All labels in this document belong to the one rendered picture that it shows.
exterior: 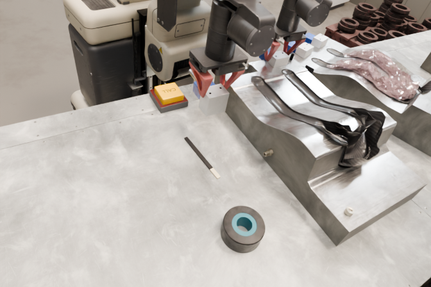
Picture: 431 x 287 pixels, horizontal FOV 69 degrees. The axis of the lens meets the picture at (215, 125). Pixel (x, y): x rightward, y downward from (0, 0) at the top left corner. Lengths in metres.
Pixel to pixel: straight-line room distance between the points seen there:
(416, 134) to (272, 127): 0.44
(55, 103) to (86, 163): 1.45
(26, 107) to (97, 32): 1.01
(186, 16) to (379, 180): 0.76
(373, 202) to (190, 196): 0.37
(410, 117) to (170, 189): 0.66
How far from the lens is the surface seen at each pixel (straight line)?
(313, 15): 0.79
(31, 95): 2.26
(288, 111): 0.79
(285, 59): 0.93
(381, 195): 0.75
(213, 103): 0.66
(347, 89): 1.01
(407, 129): 1.00
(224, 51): 0.59
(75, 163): 0.74
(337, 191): 0.70
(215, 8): 0.57
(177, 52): 1.11
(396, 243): 0.78
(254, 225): 0.62
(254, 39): 0.51
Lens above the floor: 1.36
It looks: 43 degrees down
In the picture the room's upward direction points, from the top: 11 degrees clockwise
